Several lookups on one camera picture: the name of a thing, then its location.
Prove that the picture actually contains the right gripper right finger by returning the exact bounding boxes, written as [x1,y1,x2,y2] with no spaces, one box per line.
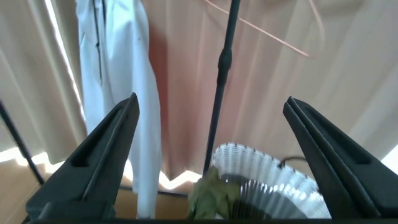
[282,95,398,219]

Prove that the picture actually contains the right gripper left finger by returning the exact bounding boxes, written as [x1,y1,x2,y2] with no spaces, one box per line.
[24,92,140,219]

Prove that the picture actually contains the pale grey shorts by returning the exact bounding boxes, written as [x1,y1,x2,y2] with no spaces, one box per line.
[76,0,162,219]

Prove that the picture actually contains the green garment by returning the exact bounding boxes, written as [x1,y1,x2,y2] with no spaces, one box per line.
[188,166,242,219]

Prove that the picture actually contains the white laundry basket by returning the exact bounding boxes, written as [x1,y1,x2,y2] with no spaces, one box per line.
[211,142,332,219]

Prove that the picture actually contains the pink clothes hanger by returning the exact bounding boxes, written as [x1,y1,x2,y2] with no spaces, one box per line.
[203,0,326,58]

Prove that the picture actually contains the black clothes rack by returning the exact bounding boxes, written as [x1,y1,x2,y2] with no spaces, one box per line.
[0,0,242,218]

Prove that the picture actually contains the beige curtain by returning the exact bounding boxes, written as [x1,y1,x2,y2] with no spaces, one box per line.
[0,0,398,190]

